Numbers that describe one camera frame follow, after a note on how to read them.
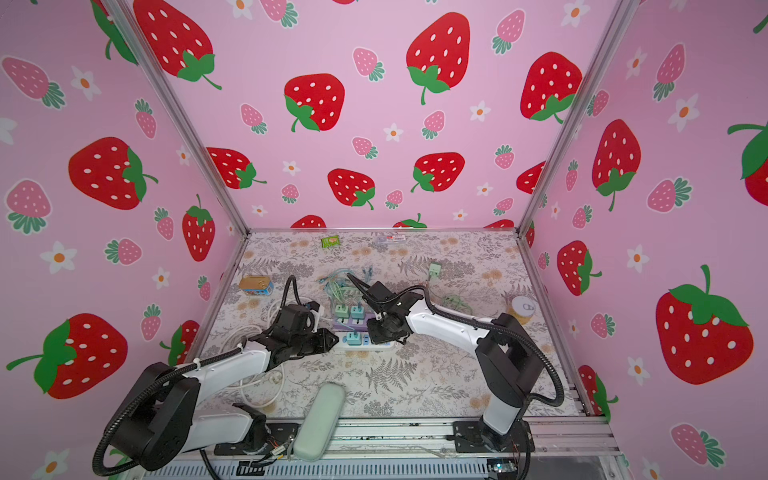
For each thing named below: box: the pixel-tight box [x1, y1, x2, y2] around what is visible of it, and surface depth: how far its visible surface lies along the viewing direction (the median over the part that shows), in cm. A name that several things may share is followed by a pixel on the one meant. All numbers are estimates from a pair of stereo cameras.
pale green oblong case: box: [293, 382, 346, 462], surface depth 76 cm
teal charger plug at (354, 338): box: [347, 331, 362, 346], surface depth 86 cm
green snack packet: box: [321, 235, 341, 248], surface depth 119 cm
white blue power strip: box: [334, 330, 395, 351], surface depth 90 cm
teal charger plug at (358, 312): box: [351, 301, 365, 324], surface depth 92 cm
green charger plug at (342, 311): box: [335, 304, 349, 318], surface depth 92 cm
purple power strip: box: [332, 314, 375, 332], surface depth 95 cm
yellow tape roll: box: [508, 295, 536, 325], surface depth 95 cm
